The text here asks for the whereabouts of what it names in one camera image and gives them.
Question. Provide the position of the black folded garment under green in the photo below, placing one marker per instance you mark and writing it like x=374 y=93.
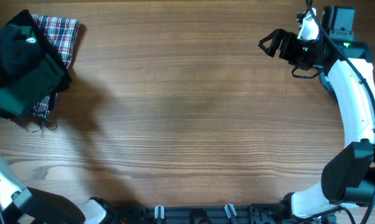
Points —
x=24 y=18

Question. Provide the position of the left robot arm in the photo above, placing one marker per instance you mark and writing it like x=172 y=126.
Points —
x=18 y=200

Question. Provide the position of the green folded cloth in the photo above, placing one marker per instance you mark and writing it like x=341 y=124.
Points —
x=19 y=101

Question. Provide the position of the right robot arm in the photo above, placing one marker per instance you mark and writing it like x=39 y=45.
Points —
x=345 y=67

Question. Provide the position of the black shirt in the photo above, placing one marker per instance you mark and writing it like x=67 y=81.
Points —
x=20 y=55

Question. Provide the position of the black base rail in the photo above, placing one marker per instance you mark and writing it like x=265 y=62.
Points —
x=266 y=213

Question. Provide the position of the blue denim cloth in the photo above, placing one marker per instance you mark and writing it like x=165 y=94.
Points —
x=325 y=82

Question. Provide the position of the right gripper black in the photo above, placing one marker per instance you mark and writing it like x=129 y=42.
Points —
x=289 y=39

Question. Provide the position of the plaid red blue shirt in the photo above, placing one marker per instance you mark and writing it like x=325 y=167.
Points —
x=62 y=33

